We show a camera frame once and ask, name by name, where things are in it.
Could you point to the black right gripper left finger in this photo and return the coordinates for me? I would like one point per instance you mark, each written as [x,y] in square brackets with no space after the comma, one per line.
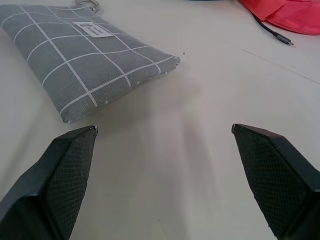
[50,190]

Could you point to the pink fabric pouch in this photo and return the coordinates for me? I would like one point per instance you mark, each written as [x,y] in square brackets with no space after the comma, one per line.
[295,15]

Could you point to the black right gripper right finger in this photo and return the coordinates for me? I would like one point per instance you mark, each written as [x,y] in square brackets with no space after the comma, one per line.
[280,180]

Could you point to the grey grid pencil pouch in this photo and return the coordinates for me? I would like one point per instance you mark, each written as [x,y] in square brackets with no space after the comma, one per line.
[75,62]

